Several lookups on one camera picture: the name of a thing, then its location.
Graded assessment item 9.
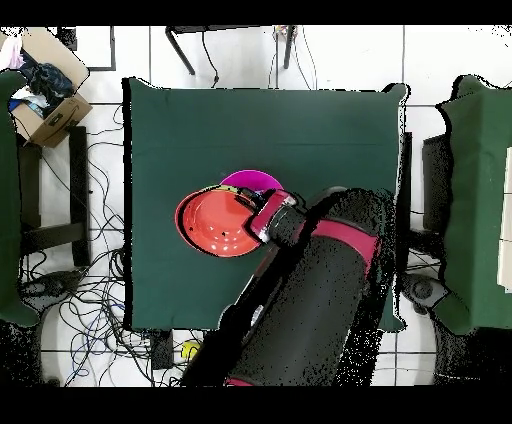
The large pink bowl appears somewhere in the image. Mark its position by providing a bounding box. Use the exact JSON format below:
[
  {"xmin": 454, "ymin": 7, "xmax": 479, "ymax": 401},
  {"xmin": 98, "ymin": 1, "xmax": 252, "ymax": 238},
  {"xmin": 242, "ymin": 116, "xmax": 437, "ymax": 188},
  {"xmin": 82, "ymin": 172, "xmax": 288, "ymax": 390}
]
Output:
[{"xmin": 218, "ymin": 169, "xmax": 285, "ymax": 193}]

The large orange bowl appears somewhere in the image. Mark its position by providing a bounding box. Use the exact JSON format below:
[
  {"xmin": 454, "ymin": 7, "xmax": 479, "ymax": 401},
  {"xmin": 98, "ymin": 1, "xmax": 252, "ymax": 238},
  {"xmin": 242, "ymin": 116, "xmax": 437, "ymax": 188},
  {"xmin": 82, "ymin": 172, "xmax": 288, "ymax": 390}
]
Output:
[{"xmin": 174, "ymin": 187, "xmax": 266, "ymax": 258}]

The yellow cup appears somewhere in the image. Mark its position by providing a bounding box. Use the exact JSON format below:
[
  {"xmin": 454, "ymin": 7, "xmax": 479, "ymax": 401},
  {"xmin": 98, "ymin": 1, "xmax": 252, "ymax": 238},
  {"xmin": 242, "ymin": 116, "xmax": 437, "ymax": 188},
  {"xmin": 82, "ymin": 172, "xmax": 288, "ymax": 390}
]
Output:
[{"xmin": 179, "ymin": 339, "xmax": 202, "ymax": 362}]

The dark green tablecloth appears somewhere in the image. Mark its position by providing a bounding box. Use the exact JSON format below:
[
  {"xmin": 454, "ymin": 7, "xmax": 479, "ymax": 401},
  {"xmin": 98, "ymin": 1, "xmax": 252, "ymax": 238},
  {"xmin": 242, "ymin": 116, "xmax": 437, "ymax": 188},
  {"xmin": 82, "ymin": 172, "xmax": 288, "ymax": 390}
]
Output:
[{"xmin": 121, "ymin": 76, "xmax": 410, "ymax": 333}]

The black box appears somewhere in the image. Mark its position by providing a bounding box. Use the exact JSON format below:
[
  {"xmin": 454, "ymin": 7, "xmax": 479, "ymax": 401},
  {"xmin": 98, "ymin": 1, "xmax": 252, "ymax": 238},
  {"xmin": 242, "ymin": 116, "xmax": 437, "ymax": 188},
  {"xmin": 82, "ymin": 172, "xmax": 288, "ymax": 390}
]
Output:
[{"xmin": 422, "ymin": 133, "xmax": 453, "ymax": 233}]

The black bench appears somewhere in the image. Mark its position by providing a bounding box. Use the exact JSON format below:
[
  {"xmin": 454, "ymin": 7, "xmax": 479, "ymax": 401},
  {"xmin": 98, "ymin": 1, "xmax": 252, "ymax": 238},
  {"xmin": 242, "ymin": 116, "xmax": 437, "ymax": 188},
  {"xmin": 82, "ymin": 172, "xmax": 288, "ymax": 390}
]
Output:
[{"xmin": 17, "ymin": 125, "xmax": 92, "ymax": 268}]

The black power strip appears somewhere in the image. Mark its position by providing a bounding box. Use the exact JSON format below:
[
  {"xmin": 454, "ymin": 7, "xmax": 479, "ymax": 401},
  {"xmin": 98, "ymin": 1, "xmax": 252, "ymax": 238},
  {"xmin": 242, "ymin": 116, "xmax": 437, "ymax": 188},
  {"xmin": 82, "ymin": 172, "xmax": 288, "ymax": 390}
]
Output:
[{"xmin": 150, "ymin": 329, "xmax": 175, "ymax": 371}]

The cardboard box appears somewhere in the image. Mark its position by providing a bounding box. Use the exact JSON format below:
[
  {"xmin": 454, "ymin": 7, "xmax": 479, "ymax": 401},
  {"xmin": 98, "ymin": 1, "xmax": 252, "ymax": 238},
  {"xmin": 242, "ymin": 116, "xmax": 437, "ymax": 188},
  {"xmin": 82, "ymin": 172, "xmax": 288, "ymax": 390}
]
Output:
[{"xmin": 8, "ymin": 26, "xmax": 94, "ymax": 149}]

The green cloth covered table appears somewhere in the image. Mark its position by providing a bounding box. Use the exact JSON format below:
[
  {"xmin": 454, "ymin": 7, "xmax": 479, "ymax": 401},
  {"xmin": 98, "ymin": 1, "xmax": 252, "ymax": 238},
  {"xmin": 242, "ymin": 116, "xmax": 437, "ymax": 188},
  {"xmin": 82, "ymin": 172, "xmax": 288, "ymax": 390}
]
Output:
[
  {"xmin": 0, "ymin": 69, "xmax": 41, "ymax": 327},
  {"xmin": 433, "ymin": 74, "xmax": 512, "ymax": 335}
]

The dark clothes bundle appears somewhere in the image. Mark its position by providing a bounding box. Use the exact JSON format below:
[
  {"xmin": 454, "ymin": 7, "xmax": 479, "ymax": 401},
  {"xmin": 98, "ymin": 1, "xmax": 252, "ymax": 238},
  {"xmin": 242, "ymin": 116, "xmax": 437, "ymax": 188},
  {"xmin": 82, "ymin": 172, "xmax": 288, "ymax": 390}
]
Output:
[{"xmin": 17, "ymin": 49, "xmax": 76, "ymax": 118}]

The beige board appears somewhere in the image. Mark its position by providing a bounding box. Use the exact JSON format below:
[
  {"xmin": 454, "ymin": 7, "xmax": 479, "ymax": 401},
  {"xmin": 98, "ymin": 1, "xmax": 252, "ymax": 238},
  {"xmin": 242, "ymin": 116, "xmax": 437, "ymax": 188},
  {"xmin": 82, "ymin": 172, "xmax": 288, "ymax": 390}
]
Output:
[{"xmin": 496, "ymin": 146, "xmax": 512, "ymax": 294}]

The tangle of floor cables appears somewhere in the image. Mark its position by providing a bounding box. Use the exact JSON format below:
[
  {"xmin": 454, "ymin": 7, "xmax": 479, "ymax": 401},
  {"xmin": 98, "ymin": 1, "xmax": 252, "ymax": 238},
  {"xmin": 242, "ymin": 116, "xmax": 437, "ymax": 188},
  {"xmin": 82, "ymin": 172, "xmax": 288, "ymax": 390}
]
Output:
[{"xmin": 17, "ymin": 103, "xmax": 201, "ymax": 387}]

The black metal table frame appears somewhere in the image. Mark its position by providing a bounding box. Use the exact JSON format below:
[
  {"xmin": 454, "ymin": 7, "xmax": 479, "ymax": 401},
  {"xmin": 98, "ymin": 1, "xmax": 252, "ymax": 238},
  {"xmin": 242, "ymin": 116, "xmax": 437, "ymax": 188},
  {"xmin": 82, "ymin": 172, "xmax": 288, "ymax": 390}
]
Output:
[{"xmin": 164, "ymin": 24, "xmax": 299, "ymax": 77}]

